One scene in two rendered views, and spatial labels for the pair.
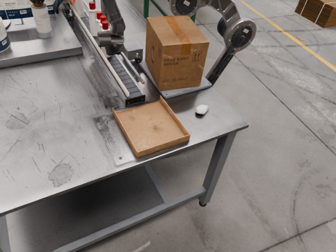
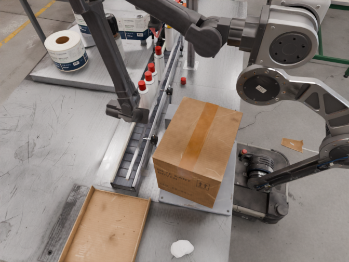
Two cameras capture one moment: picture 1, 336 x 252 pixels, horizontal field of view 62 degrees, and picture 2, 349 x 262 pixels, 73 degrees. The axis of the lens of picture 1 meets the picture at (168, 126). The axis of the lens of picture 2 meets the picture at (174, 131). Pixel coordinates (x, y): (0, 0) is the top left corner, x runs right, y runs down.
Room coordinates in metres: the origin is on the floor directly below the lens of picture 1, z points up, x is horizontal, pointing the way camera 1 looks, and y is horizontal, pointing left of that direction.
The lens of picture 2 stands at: (0.97, -0.27, 1.80)
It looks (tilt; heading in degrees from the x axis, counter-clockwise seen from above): 55 degrees down; 47
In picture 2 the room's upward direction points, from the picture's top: 2 degrees counter-clockwise
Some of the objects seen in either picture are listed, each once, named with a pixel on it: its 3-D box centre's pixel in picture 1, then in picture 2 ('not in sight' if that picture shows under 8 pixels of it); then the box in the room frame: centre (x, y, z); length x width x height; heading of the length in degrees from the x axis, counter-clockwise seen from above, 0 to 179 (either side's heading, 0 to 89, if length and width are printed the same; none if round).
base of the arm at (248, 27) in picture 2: not in sight; (245, 33); (1.49, 0.01, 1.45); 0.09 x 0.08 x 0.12; 28
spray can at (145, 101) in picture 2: (106, 39); (144, 98); (1.40, 0.40, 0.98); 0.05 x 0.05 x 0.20
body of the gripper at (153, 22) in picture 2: not in sight; (155, 17); (1.75, 0.70, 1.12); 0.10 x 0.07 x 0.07; 33
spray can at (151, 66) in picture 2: (100, 29); (152, 81); (1.51, 0.46, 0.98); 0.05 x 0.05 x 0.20
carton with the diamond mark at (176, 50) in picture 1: (173, 52); (198, 152); (1.35, 0.02, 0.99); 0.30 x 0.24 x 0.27; 23
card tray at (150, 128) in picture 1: (150, 123); (108, 229); (0.92, 0.08, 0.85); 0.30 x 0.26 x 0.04; 33
